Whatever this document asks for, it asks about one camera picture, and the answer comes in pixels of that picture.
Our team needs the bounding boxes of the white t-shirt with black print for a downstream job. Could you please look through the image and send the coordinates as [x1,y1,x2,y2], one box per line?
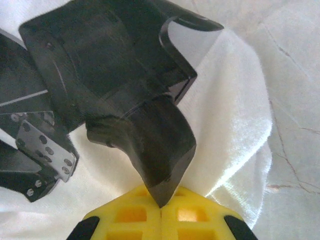
[0,0,274,240]

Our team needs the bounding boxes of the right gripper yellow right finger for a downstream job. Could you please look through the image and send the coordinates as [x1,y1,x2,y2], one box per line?
[159,185,260,240]

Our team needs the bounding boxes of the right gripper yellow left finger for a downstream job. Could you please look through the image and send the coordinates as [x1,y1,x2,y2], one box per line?
[71,186,162,240]

